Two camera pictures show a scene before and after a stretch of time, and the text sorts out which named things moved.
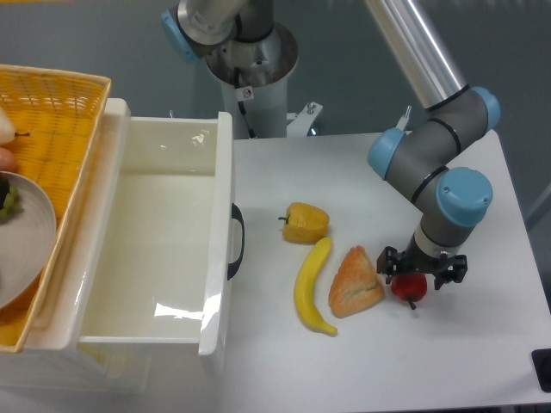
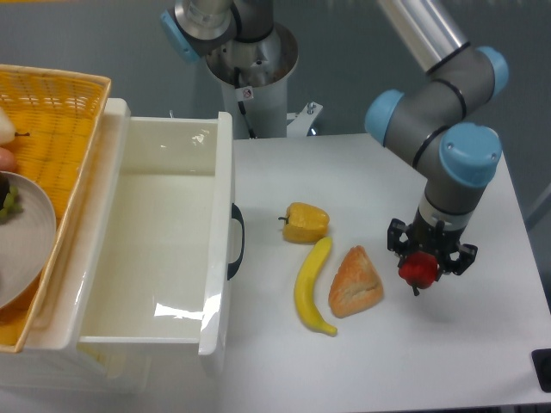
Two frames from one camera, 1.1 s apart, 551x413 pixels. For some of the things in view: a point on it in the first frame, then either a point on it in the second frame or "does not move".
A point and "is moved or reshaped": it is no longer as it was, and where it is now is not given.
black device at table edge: [541, 365] does not move
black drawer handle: [238, 216] does not move
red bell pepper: [410, 287] is moved or reshaped
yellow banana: [306, 288] does not move
